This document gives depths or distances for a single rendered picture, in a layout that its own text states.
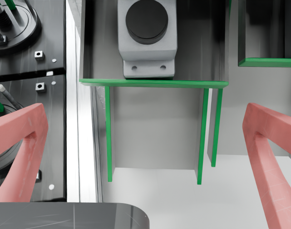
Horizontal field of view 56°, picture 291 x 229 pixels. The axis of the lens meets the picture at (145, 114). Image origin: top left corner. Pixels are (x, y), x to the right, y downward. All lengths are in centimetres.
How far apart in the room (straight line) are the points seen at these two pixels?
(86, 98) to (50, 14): 24
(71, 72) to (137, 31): 39
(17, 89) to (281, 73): 46
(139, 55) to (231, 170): 42
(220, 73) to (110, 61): 10
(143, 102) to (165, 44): 20
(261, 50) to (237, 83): 14
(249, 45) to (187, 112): 16
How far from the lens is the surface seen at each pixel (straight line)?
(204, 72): 27
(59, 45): 62
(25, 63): 61
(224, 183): 58
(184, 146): 42
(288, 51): 30
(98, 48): 27
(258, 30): 30
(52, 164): 49
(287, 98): 46
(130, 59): 23
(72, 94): 55
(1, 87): 46
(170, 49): 21
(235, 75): 42
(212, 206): 57
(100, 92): 46
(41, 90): 55
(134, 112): 40
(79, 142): 51
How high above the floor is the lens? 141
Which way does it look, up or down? 62 degrees down
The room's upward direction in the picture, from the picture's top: 3 degrees counter-clockwise
